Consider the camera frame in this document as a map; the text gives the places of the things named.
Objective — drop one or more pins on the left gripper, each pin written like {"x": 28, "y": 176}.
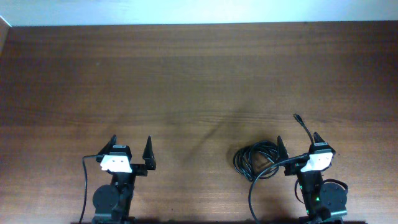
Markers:
{"x": 140, "y": 168}

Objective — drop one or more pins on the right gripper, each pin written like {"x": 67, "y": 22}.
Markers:
{"x": 293, "y": 167}

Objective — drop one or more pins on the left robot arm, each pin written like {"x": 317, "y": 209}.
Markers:
{"x": 112, "y": 201}

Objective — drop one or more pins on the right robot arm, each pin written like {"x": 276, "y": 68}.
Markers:
{"x": 324, "y": 199}

